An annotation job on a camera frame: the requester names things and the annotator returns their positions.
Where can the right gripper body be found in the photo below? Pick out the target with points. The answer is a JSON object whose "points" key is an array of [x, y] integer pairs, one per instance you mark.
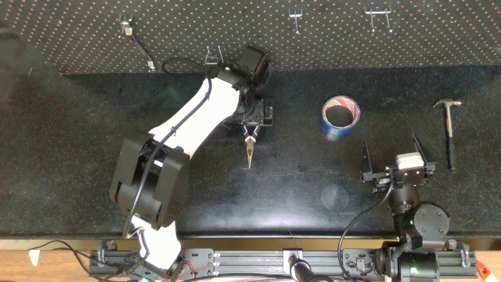
{"points": [[409, 177]]}

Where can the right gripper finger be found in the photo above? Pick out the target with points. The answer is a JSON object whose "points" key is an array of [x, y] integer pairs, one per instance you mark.
{"points": [[419, 150], [366, 164]]}

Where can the hammer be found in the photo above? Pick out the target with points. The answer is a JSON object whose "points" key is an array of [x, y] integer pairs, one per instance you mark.
{"points": [[449, 121]]}

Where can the roll of blue tape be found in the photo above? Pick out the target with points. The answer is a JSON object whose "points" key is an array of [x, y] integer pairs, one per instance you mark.
{"points": [[329, 127]]}

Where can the pliers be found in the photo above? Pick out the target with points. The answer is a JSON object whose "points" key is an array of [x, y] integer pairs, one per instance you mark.
{"points": [[250, 150]]}

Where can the wrench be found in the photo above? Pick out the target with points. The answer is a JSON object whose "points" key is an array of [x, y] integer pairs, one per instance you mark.
{"points": [[139, 46]]}

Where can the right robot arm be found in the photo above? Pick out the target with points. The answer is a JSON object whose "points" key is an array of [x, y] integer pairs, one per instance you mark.
{"points": [[430, 225]]}

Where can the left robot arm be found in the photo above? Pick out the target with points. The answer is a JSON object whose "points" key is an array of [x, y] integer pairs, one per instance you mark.
{"points": [[195, 117]]}

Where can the black pegboard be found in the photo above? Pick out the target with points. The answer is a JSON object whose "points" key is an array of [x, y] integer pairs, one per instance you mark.
{"points": [[352, 47]]}

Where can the orange object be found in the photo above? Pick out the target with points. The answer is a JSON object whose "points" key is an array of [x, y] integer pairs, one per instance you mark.
{"points": [[484, 271]]}

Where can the metal hook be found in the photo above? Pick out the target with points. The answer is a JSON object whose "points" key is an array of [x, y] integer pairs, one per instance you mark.
{"points": [[296, 21], [125, 17], [210, 62], [377, 12]]}

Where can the white tape piece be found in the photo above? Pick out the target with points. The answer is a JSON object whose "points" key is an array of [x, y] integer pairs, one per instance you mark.
{"points": [[34, 257]]}

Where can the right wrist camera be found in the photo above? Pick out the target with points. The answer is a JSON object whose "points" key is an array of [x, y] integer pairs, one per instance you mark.
{"points": [[409, 160]]}

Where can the mounting rail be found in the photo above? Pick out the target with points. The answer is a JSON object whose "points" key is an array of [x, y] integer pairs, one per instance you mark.
{"points": [[250, 262]]}

